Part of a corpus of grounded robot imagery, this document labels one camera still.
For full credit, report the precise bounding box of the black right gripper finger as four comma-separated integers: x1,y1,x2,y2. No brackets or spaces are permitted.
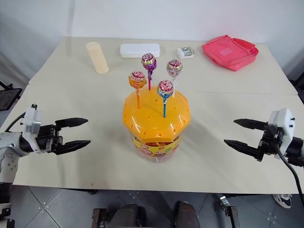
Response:
233,118,269,131
223,139,261,161

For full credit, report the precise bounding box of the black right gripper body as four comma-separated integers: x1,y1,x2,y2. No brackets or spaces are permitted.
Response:
257,123,285,162

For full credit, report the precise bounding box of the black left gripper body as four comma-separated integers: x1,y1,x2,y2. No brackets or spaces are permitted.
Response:
35,123,64,154

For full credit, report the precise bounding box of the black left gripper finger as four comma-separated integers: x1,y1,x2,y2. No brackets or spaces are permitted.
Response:
55,140,92,156
55,117,89,130

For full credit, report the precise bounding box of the orange stick lollipop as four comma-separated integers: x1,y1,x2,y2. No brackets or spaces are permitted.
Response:
128,70,147,110

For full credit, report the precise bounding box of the lollipop jar with yellow lid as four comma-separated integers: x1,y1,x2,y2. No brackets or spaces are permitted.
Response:
122,84,191,164

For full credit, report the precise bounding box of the blue stick lollipop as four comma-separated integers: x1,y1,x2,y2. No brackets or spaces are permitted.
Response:
156,79,175,119

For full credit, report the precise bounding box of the white stick lollipop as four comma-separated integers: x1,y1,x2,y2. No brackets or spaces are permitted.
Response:
166,59,183,98

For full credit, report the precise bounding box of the purple stick lollipop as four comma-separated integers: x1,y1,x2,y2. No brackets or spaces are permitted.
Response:
141,52,158,91

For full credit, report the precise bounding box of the black mesh chair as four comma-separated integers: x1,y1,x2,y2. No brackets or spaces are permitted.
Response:
0,80,23,112

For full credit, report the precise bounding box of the dark furniture edge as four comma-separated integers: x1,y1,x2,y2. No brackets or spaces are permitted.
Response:
288,70,304,105

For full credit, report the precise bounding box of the white sneaker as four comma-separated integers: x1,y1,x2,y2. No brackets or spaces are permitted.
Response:
272,193,293,209

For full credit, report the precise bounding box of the cream cylindrical canister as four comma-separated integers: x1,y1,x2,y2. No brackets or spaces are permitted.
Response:
85,41,110,74

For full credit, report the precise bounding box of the pink fabric bag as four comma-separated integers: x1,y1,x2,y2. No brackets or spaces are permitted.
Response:
201,35,259,72

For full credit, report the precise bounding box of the dark rounded shape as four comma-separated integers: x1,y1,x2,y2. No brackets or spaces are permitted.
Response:
174,200,203,228
111,202,143,228

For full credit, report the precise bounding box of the white rectangular plastic box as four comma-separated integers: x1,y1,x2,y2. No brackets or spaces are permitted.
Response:
119,43,161,58

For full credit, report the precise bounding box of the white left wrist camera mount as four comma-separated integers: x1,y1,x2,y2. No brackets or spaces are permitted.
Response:
20,103,43,154

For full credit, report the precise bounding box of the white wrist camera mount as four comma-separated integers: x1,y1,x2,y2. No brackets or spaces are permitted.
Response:
20,103,43,154
268,107,296,159

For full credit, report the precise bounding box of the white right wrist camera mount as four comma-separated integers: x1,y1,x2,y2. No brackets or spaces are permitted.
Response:
268,107,296,159

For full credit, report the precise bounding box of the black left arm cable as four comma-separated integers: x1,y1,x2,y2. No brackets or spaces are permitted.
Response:
4,111,26,133

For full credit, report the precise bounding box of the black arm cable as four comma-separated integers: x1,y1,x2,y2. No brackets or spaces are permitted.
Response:
276,143,304,195
4,111,26,133

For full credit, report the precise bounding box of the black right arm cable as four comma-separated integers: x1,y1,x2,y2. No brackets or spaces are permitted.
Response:
276,143,304,195

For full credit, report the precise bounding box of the rusty metal table bracket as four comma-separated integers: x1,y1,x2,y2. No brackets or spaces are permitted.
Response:
92,208,108,228
218,194,239,228

